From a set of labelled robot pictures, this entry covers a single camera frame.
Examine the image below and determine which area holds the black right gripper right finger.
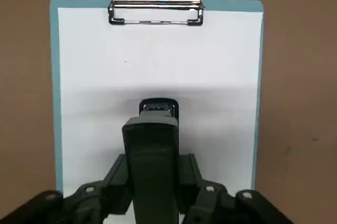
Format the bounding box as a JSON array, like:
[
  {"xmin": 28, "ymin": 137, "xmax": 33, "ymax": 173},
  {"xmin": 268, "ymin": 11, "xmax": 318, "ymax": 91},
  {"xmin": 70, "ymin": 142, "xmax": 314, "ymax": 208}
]
[{"xmin": 179, "ymin": 153, "xmax": 293, "ymax": 224}]

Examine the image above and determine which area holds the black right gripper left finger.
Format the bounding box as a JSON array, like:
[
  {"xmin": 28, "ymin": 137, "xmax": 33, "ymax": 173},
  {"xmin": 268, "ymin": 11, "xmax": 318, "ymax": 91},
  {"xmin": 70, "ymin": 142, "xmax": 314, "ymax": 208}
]
[{"xmin": 5, "ymin": 153, "xmax": 133, "ymax": 224}]

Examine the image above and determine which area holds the black stapler with red end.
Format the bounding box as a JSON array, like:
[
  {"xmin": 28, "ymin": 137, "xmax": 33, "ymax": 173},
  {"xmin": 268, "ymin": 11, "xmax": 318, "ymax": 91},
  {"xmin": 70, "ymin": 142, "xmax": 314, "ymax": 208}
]
[{"xmin": 121, "ymin": 98, "xmax": 181, "ymax": 224}]

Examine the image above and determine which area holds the white paper sheet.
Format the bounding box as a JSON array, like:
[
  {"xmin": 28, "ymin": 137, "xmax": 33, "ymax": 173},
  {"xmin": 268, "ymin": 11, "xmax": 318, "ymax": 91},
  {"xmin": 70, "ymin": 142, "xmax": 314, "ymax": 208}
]
[{"xmin": 57, "ymin": 6, "xmax": 264, "ymax": 193}]

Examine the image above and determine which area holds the light blue clipboard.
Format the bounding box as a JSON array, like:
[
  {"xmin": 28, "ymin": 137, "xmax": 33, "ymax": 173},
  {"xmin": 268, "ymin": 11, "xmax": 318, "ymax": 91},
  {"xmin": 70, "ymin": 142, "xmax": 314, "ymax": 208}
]
[{"xmin": 49, "ymin": 0, "xmax": 265, "ymax": 194}]

